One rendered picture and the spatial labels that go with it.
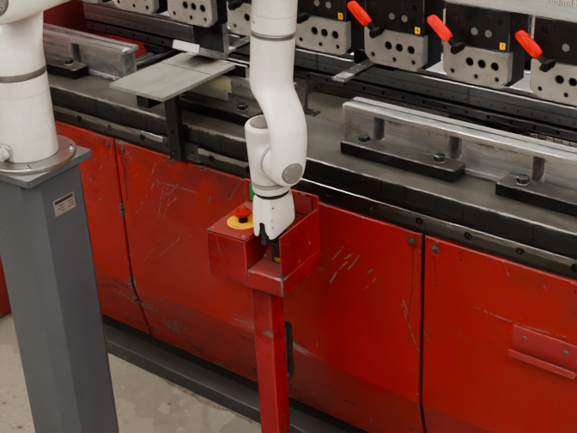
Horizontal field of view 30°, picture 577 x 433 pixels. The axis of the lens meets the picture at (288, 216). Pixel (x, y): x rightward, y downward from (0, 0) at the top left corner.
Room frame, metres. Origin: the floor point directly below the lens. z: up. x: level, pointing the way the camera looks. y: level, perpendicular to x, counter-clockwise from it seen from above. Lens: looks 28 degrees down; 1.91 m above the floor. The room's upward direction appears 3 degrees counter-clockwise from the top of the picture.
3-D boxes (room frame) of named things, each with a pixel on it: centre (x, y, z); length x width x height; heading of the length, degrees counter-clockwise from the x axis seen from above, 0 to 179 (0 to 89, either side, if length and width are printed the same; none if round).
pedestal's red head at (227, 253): (2.12, 0.06, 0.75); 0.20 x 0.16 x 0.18; 56
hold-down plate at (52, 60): (2.96, 0.67, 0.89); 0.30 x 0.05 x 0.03; 51
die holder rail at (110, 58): (2.97, 0.60, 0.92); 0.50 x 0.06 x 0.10; 51
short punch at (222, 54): (2.63, 0.17, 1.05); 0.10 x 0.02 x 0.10; 51
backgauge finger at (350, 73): (2.51, -0.22, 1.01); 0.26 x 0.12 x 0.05; 141
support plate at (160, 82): (2.51, 0.27, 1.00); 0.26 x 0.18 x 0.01; 141
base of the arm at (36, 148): (2.06, 0.53, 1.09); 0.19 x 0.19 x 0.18
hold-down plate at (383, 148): (2.20, -0.26, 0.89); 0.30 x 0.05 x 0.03; 51
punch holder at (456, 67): (2.13, -0.43, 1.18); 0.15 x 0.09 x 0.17; 51
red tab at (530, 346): (1.86, -0.52, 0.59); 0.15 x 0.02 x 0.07; 51
